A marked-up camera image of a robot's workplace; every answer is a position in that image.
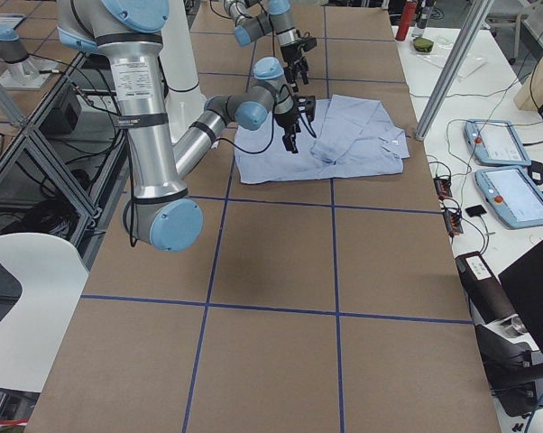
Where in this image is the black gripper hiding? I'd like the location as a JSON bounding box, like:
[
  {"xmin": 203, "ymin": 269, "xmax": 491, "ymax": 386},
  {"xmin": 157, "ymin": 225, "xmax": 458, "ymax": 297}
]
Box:
[
  {"xmin": 281, "ymin": 43, "xmax": 309, "ymax": 85},
  {"xmin": 273, "ymin": 107, "xmax": 300, "ymax": 153}
]

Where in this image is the light blue striped shirt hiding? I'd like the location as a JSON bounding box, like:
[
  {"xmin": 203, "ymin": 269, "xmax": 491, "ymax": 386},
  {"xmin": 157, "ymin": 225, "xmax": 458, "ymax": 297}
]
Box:
[{"xmin": 235, "ymin": 95, "xmax": 410, "ymax": 184}]

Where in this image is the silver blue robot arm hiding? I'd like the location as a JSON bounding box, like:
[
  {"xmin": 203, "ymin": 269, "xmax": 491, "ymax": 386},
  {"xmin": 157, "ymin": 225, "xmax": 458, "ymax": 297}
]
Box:
[
  {"xmin": 209, "ymin": 0, "xmax": 317, "ymax": 93},
  {"xmin": 57, "ymin": 1, "xmax": 300, "ymax": 253}
]

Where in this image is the olive green cloth pouch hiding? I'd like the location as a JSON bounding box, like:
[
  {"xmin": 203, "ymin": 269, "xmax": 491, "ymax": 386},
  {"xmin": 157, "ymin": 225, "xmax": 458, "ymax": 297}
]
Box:
[{"xmin": 412, "ymin": 37, "xmax": 434, "ymax": 54}]

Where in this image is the red cylinder bottle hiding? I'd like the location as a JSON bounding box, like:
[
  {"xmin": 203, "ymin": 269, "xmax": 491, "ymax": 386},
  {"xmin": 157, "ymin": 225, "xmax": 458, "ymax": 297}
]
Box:
[{"xmin": 395, "ymin": 0, "xmax": 418, "ymax": 41}]

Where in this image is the clear bag with green print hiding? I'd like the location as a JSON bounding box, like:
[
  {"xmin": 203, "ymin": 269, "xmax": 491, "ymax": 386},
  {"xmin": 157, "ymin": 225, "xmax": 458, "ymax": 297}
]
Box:
[{"xmin": 415, "ymin": 35, "xmax": 488, "ymax": 83}]

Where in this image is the orange black usb hub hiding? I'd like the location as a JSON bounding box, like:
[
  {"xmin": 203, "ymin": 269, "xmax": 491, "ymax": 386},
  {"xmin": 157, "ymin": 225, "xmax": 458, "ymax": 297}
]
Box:
[
  {"xmin": 433, "ymin": 177, "xmax": 453, "ymax": 199},
  {"xmin": 442, "ymin": 207, "xmax": 464, "ymax": 237}
]

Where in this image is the upper blue teach pendant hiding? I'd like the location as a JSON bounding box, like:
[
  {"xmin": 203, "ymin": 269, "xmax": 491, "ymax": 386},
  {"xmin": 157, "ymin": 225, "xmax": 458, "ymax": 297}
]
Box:
[{"xmin": 464, "ymin": 119, "xmax": 531, "ymax": 167}]

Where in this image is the blue teach pendant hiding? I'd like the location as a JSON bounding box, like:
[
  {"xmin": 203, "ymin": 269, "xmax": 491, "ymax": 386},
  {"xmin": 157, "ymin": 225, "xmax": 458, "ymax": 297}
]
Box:
[
  {"xmin": 464, "ymin": 119, "xmax": 531, "ymax": 167},
  {"xmin": 474, "ymin": 166, "xmax": 543, "ymax": 229}
]

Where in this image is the lower blue teach pendant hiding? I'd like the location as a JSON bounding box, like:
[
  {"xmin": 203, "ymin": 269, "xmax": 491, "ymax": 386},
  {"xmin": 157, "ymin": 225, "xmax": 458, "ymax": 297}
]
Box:
[{"xmin": 474, "ymin": 166, "xmax": 543, "ymax": 229}]

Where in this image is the black box with white label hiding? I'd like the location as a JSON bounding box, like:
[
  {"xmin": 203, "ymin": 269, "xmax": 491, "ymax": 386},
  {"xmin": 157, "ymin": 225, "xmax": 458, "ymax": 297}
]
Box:
[{"xmin": 455, "ymin": 252, "xmax": 516, "ymax": 323}]

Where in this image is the black monitor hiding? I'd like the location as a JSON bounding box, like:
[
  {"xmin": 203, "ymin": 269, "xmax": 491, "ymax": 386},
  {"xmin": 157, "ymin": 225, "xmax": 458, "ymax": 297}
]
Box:
[{"xmin": 499, "ymin": 240, "xmax": 543, "ymax": 353}]

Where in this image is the white moulded chair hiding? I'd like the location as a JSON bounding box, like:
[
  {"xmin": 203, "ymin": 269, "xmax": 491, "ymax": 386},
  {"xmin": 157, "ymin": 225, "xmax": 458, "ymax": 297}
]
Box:
[{"xmin": 0, "ymin": 233, "xmax": 88, "ymax": 392}]

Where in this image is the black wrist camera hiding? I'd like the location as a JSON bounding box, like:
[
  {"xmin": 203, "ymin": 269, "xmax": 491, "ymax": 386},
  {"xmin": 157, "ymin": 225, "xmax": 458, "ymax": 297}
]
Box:
[
  {"xmin": 298, "ymin": 36, "xmax": 318, "ymax": 52},
  {"xmin": 295, "ymin": 95, "xmax": 317, "ymax": 124}
]

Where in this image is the aluminium frame post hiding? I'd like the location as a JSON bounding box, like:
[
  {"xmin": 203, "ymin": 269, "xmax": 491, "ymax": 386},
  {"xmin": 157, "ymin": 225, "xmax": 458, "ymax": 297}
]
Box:
[{"xmin": 415, "ymin": 0, "xmax": 493, "ymax": 142}]

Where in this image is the aluminium side frame rail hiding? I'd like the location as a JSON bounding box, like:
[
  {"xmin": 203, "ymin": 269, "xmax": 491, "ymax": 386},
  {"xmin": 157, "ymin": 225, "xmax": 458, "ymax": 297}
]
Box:
[{"xmin": 0, "ymin": 58, "xmax": 126, "ymax": 267}]

